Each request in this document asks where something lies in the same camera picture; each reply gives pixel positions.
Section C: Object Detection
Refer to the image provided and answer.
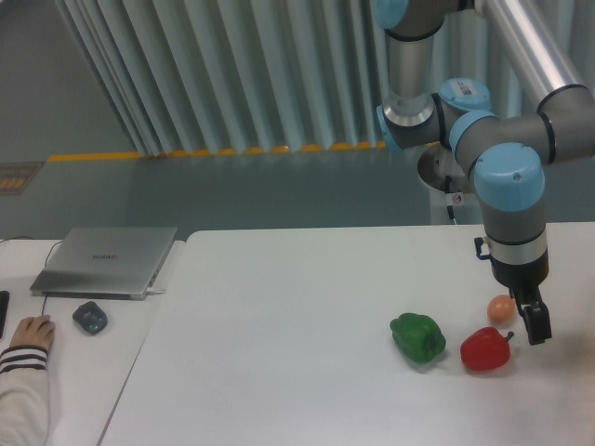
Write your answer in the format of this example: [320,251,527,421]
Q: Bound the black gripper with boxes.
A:
[474,235,552,346]

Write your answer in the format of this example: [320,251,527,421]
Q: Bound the red bell pepper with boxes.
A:
[460,327,514,372]

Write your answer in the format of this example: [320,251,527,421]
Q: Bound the cream sleeved forearm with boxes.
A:
[1,346,49,445]

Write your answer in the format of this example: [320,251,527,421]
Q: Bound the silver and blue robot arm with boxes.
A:
[373,1,594,345]

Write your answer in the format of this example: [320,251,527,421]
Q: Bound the person's hand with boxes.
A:
[9,315,56,350]

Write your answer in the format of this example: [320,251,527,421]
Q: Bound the brown egg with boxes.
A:
[486,295,515,325]

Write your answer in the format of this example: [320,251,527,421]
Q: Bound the green bell pepper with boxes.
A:
[390,312,446,364]

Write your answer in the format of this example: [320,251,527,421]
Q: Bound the silver closed laptop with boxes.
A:
[30,227,177,300]

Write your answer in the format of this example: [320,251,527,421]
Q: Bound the black phone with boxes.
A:
[0,290,10,338]

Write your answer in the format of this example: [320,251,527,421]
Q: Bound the black mouse cable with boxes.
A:
[0,236,64,319]

